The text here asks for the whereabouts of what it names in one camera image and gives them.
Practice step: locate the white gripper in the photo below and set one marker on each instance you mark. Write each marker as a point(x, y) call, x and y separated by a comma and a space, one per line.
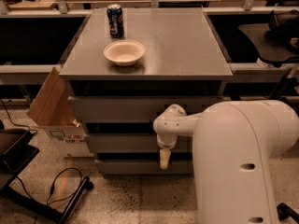
point(165, 144)

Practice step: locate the grey drawer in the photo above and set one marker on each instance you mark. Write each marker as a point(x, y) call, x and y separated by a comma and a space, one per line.
point(122, 167)
point(120, 143)
point(133, 108)

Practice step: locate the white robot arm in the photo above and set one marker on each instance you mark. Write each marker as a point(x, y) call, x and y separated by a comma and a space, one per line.
point(232, 143)

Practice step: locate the grey bottom drawer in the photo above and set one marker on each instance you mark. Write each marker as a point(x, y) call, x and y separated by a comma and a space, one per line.
point(122, 167)

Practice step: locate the grey drawer cabinet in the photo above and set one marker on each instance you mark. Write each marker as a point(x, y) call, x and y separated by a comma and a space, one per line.
point(182, 58)

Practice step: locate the grey top drawer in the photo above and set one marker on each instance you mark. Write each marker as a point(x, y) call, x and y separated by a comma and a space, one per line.
point(133, 108)

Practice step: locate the open cardboard box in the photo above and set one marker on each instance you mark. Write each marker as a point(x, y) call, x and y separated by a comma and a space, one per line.
point(52, 113)

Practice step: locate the white paper bowl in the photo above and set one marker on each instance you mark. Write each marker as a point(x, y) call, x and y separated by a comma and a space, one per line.
point(124, 52)

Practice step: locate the black caster bottom right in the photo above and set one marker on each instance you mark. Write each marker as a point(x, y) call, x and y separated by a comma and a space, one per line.
point(284, 212)

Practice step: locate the blue soda can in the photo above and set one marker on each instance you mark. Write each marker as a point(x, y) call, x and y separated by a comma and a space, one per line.
point(115, 20)

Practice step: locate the black stand base left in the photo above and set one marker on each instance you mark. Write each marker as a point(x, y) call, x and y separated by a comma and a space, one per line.
point(16, 153)

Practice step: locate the black office chair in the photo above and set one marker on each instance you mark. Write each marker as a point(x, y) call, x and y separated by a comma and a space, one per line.
point(277, 40)

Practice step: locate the black table leg frame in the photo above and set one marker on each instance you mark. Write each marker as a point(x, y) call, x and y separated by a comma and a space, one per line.
point(274, 87)

